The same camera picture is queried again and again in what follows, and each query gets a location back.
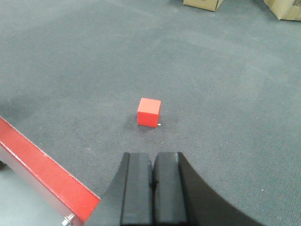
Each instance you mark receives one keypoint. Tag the large cardboard box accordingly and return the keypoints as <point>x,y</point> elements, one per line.
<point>285,9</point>

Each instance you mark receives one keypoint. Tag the small cardboard box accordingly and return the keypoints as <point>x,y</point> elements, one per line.
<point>211,5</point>

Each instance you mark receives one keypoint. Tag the red magnetic cube block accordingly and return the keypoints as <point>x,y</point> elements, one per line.
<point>148,112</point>

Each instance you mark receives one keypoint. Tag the red table edge tape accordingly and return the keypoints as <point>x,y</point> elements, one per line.
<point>59,187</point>

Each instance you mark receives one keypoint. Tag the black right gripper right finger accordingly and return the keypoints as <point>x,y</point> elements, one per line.
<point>183,198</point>

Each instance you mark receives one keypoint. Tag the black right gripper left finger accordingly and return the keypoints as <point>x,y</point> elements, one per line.
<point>128,199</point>

